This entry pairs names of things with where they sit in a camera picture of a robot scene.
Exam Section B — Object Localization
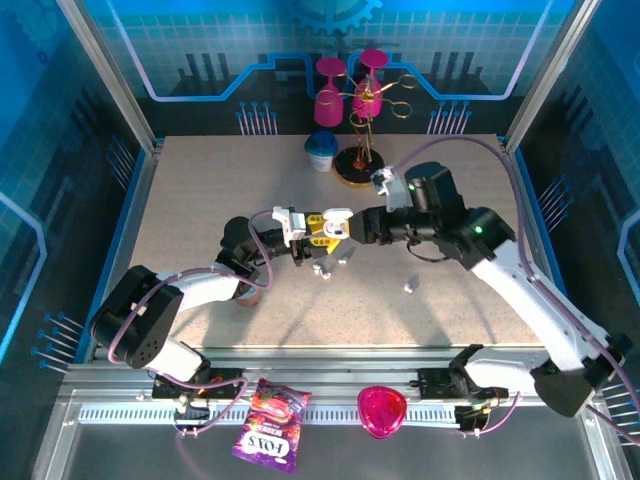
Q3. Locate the white earbud charging case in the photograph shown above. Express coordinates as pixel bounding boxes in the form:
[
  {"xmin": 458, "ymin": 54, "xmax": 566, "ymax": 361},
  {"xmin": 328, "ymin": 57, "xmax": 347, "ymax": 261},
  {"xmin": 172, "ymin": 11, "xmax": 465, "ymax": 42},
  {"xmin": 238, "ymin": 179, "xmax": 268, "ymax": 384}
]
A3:
[{"xmin": 322, "ymin": 208, "xmax": 355, "ymax": 239}]

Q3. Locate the gold stand with pink glasses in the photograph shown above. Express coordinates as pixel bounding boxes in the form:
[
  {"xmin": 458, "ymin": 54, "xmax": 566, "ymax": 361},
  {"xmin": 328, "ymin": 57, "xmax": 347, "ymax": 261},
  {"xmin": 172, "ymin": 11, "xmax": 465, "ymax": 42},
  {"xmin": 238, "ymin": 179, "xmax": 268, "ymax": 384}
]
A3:
[{"xmin": 333, "ymin": 72, "xmax": 418, "ymax": 189}]

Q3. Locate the metal tin can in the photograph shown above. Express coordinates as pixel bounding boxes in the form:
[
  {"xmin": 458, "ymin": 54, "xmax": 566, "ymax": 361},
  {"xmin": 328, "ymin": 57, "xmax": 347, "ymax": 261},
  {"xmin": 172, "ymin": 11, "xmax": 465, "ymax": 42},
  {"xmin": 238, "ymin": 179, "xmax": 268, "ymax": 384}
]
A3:
[{"xmin": 234, "ymin": 287, "xmax": 264, "ymax": 309}]

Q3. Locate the white cup with blue lid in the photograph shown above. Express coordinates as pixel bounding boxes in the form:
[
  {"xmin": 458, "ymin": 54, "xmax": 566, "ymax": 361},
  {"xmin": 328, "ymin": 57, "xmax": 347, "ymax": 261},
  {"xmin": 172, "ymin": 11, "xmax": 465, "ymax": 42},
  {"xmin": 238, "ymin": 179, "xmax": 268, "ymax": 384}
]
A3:
[{"xmin": 303, "ymin": 130, "xmax": 339, "ymax": 174}]

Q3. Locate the pink wine glass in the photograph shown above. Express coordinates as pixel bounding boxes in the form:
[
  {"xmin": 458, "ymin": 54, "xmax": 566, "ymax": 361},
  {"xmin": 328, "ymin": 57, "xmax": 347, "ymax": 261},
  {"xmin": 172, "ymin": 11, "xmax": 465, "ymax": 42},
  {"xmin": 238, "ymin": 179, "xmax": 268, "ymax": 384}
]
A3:
[
  {"xmin": 313, "ymin": 56, "xmax": 347, "ymax": 129},
  {"xmin": 351, "ymin": 48, "xmax": 390, "ymax": 119}
]

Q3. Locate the pink plastic bowl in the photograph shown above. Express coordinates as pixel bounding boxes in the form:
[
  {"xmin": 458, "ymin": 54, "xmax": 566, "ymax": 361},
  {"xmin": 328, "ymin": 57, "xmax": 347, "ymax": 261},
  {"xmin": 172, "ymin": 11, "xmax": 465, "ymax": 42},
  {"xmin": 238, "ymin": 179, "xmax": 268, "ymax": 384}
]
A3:
[{"xmin": 356, "ymin": 384, "xmax": 409, "ymax": 440}]

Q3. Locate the small black connector module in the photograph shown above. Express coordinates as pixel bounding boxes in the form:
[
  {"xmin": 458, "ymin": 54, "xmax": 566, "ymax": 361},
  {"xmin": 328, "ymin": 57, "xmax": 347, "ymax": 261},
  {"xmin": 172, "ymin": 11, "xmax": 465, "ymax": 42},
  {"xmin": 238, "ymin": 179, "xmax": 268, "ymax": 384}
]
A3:
[
  {"xmin": 454, "ymin": 402, "xmax": 490, "ymax": 434},
  {"xmin": 173, "ymin": 394, "xmax": 212, "ymax": 427}
]

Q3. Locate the purple candy bag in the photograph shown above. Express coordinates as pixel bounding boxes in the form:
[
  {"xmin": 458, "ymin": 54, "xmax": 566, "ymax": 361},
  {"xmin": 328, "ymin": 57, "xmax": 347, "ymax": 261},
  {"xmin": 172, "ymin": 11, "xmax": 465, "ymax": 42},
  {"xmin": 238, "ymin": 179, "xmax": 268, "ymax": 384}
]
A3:
[{"xmin": 231, "ymin": 378, "xmax": 313, "ymax": 474}]

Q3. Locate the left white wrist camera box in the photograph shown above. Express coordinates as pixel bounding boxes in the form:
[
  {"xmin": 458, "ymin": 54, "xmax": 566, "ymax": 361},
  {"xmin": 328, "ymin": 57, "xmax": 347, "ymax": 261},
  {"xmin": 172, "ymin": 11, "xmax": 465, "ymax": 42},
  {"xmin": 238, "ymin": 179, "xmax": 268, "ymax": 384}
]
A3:
[{"xmin": 271, "ymin": 205, "xmax": 307, "ymax": 247}]

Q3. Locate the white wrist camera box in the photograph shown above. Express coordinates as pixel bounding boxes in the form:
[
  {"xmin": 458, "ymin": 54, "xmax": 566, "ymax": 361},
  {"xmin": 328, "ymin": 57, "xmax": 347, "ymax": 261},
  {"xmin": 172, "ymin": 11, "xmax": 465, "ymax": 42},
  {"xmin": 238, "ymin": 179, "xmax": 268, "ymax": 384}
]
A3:
[
  {"xmin": 271, "ymin": 205, "xmax": 307, "ymax": 247},
  {"xmin": 371, "ymin": 167, "xmax": 414, "ymax": 211}
]

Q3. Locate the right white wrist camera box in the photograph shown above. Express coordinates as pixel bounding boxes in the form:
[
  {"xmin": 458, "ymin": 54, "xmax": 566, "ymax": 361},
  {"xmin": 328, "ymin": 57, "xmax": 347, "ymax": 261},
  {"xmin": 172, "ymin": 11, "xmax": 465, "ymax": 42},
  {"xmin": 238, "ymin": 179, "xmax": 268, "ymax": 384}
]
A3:
[{"xmin": 371, "ymin": 167, "xmax": 414, "ymax": 211}]

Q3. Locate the aluminium rail beam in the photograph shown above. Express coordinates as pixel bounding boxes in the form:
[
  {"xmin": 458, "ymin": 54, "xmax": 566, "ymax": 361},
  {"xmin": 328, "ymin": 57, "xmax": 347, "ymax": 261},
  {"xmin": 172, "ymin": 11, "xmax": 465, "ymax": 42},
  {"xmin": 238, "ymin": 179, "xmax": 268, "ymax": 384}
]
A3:
[{"xmin": 59, "ymin": 344, "xmax": 601, "ymax": 407}]

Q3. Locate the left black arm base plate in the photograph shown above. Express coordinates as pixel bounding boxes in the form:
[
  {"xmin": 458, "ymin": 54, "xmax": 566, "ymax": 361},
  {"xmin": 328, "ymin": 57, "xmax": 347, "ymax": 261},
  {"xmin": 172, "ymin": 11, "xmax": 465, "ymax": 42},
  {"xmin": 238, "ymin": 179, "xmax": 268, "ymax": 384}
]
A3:
[{"xmin": 151, "ymin": 367, "xmax": 247, "ymax": 401}]

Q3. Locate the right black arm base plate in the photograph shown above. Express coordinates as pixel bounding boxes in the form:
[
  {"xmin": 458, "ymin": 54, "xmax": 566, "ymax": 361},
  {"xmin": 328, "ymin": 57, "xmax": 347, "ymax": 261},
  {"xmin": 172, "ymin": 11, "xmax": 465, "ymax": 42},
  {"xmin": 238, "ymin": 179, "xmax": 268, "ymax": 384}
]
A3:
[{"xmin": 417, "ymin": 367, "xmax": 510, "ymax": 401}]

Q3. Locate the white slotted cable duct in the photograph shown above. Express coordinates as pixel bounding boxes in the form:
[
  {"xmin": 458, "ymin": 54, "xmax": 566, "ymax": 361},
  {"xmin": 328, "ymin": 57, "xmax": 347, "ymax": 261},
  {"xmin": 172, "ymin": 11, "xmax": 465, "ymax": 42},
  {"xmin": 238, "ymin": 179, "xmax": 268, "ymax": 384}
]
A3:
[{"xmin": 78, "ymin": 405, "xmax": 460, "ymax": 425}]

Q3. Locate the aluminium frame post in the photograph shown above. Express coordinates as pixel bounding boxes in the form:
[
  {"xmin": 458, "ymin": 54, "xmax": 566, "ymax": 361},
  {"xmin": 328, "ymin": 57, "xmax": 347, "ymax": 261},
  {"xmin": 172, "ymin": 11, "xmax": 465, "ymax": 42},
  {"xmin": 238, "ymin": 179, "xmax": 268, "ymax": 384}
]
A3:
[
  {"xmin": 53, "ymin": 0, "xmax": 166, "ymax": 156},
  {"xmin": 501, "ymin": 0, "xmax": 602, "ymax": 154}
]

